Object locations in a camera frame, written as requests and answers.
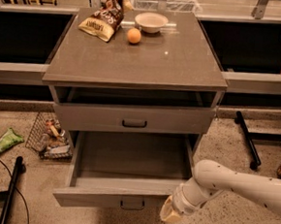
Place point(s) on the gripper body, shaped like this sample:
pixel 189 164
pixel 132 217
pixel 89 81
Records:
pixel 184 201

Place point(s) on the grey drawer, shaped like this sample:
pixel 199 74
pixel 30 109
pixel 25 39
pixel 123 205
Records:
pixel 126 170
pixel 147 119

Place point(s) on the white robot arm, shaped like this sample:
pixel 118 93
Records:
pixel 209 179

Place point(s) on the grey drawer cabinet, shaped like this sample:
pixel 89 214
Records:
pixel 174 67

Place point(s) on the black stand leg right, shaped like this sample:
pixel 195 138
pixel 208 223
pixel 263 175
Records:
pixel 251 137

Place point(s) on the black stand leg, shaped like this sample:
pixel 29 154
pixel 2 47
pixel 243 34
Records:
pixel 7 196
pixel 251 137

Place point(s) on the black stand leg left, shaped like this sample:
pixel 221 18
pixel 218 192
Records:
pixel 7 196

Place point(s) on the green snack bag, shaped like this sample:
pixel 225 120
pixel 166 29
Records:
pixel 9 139

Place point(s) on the orange fruit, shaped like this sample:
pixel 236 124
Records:
pixel 134 36

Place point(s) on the white bowl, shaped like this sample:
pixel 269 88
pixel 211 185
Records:
pixel 151 22

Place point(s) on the brown yellow chip bag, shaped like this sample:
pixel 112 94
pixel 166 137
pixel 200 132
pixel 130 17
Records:
pixel 106 21

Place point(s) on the clear plastic bin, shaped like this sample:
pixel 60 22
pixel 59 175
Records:
pixel 184 6

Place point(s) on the wire basket with items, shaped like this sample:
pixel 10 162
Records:
pixel 47 139

